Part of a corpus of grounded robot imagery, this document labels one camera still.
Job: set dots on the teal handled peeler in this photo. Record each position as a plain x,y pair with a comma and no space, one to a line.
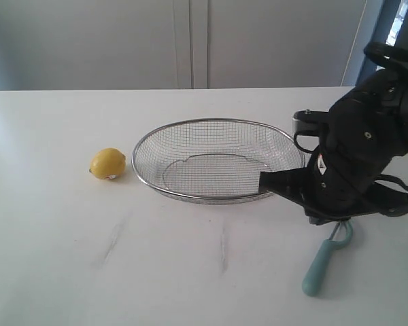
314,278

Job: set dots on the yellow lemon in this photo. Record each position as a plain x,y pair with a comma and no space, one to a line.
108,164

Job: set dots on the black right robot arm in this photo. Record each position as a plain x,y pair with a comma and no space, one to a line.
389,84

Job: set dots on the oval wire mesh basket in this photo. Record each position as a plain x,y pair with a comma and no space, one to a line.
213,160

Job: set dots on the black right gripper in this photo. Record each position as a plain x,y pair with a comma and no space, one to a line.
342,175

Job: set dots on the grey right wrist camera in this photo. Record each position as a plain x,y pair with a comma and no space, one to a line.
309,123

